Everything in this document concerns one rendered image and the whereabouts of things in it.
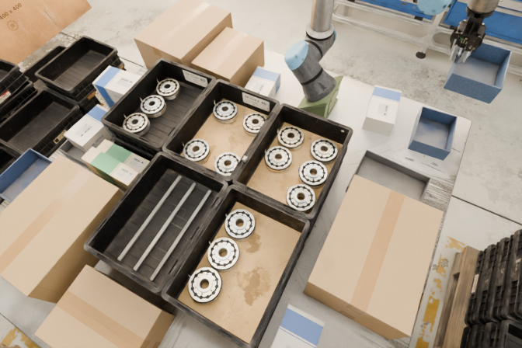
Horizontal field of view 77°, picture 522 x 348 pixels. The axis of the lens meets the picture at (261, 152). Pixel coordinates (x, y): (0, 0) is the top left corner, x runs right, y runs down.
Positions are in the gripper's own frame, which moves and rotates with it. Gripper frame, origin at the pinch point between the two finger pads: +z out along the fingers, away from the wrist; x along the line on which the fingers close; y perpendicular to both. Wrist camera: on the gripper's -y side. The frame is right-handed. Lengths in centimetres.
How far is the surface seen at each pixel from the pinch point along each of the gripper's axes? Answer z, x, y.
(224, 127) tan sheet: 22, -71, 47
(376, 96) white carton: 31.0, -23.8, -2.8
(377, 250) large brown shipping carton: 22, 0, 67
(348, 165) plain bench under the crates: 40, -22, 31
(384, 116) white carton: 31.6, -16.8, 6.0
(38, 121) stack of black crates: 55, -202, 74
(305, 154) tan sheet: 26, -36, 42
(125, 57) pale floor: 89, -242, -20
